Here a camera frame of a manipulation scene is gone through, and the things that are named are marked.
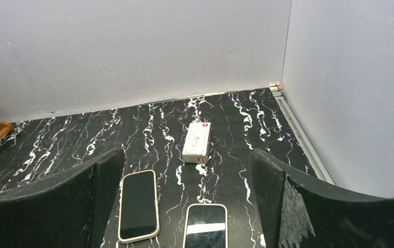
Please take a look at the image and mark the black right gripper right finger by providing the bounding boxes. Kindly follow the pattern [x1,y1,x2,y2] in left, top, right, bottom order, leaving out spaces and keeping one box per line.
[250,149,394,247]

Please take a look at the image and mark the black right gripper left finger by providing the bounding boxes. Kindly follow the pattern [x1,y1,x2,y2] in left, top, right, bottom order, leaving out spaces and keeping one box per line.
[0,148,125,247]

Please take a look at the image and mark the black phone cream case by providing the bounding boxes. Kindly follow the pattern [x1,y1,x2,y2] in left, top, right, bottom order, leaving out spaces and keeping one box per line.
[118,169,160,244]

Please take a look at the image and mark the black phone pink case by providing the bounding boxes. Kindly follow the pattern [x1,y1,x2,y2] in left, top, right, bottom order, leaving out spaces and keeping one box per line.
[182,204,228,248]

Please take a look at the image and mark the white box red labels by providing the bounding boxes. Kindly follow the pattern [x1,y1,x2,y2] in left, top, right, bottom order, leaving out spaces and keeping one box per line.
[182,122,212,164]

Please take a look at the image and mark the aluminium rail along wall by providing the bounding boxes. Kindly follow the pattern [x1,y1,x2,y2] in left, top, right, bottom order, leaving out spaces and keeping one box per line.
[269,81,335,185]

